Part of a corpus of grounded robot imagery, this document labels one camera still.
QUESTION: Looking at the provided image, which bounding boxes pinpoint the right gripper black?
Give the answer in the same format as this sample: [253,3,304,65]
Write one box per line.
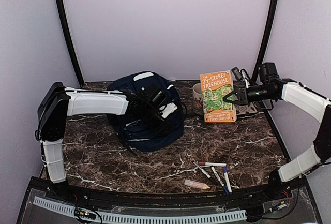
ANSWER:
[224,84,275,106]

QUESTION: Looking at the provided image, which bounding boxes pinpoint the navy blue student backpack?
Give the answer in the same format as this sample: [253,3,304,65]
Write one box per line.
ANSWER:
[107,71,185,152]

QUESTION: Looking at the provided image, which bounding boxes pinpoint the orange Treehouse book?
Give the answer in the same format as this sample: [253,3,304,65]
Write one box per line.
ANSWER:
[200,71,236,123]

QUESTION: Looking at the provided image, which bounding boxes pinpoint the yellow tip highlighter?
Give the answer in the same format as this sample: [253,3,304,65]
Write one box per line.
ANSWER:
[184,180,210,190]

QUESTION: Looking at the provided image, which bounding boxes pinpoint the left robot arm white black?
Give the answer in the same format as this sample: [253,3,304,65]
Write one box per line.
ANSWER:
[35,82,180,201]

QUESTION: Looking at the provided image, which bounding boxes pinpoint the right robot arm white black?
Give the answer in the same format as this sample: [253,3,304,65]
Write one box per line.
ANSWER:
[223,62,330,200]

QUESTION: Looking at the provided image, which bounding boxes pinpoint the cream floral ceramic mug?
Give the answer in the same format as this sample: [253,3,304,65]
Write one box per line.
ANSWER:
[192,83,204,116]

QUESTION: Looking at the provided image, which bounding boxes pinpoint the red cap white marker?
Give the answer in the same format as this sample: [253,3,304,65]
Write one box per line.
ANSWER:
[198,162,227,167]

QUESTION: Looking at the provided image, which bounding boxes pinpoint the black cap white marker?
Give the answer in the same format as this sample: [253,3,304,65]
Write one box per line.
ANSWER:
[193,161,211,179]

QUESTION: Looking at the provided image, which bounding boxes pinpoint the blue cap white marker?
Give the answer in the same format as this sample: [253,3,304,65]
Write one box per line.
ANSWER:
[223,167,232,194]

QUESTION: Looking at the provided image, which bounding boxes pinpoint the black white marker middle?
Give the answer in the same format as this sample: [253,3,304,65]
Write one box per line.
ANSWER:
[210,166,225,187]

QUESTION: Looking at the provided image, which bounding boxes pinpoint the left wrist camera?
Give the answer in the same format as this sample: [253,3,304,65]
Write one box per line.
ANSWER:
[159,102,178,120]

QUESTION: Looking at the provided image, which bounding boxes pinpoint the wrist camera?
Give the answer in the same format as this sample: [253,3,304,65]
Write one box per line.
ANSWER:
[159,102,178,120]
[231,67,252,88]

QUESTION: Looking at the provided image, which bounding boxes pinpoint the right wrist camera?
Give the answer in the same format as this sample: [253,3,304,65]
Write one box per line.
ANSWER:
[231,67,252,88]

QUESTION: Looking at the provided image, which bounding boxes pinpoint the black front rail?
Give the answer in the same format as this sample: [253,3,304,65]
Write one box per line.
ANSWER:
[28,176,294,209]

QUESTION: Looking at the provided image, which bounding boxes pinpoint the white slotted cable duct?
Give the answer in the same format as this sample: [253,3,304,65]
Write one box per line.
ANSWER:
[32,196,247,223]

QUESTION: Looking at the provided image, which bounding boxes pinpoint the right black frame post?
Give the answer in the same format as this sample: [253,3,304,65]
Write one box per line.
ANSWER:
[255,0,278,67]

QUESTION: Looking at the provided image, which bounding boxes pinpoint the black frame post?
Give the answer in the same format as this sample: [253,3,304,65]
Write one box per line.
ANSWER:
[55,0,85,87]
[255,0,278,67]

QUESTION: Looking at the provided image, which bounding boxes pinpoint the left black frame post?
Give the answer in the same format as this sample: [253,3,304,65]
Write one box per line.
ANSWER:
[55,0,85,87]

